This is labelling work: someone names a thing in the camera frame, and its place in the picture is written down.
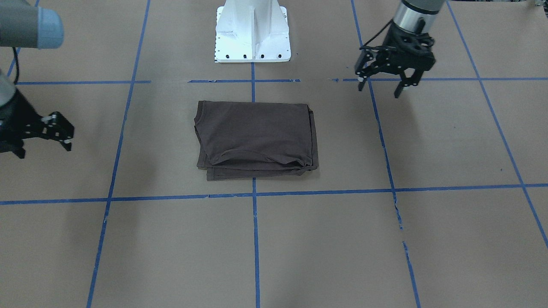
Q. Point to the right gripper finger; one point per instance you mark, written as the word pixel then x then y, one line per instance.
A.
pixel 61 130
pixel 19 152

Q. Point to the dark brown t-shirt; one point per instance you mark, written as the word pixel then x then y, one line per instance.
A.
pixel 254 140

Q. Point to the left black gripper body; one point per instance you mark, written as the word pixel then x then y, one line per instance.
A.
pixel 391 41

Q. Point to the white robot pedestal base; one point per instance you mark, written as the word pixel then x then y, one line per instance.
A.
pixel 252 31

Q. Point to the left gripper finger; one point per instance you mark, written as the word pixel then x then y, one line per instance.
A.
pixel 406 81
pixel 362 81

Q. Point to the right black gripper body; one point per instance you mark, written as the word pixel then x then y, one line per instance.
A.
pixel 14 114

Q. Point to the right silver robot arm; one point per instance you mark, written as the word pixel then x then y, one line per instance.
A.
pixel 24 25

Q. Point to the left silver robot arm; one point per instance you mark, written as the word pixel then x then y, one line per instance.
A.
pixel 413 16

